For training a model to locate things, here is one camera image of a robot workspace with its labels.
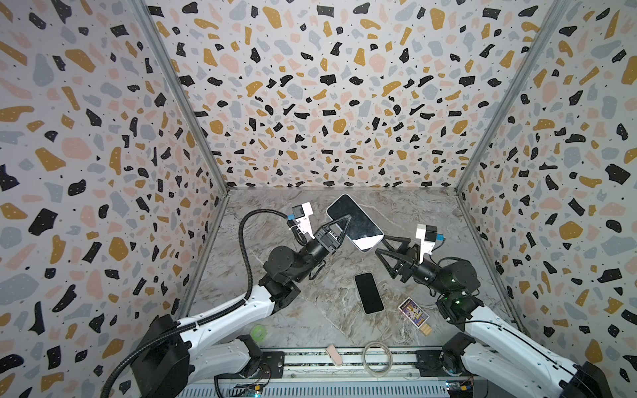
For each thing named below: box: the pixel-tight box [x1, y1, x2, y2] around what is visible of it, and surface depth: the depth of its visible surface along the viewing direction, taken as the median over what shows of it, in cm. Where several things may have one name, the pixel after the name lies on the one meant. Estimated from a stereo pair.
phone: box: [325, 193, 385, 253], surface depth 62 cm
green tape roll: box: [249, 324, 268, 344], surface depth 81 cm
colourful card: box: [398, 296, 430, 330], surface depth 85 cm
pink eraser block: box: [325, 344, 343, 369], surface depth 76 cm
